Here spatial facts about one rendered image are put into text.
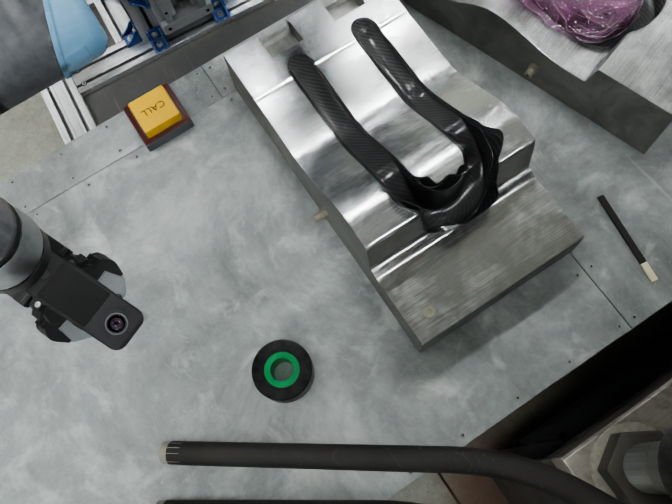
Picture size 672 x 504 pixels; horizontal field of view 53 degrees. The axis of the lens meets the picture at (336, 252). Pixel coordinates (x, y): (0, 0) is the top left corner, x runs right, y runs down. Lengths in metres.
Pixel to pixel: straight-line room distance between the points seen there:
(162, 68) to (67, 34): 1.30
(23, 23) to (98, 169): 0.52
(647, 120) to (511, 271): 0.29
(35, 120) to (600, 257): 1.69
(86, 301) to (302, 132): 0.41
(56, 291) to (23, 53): 0.22
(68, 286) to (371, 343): 0.42
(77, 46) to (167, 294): 0.47
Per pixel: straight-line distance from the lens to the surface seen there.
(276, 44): 1.05
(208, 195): 1.02
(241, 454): 0.87
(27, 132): 2.20
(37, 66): 0.61
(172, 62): 1.89
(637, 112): 1.02
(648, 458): 0.85
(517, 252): 0.91
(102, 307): 0.68
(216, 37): 1.90
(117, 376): 0.98
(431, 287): 0.88
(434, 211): 0.90
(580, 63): 1.04
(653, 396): 0.99
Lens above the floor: 1.71
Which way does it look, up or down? 72 degrees down
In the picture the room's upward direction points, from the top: 11 degrees counter-clockwise
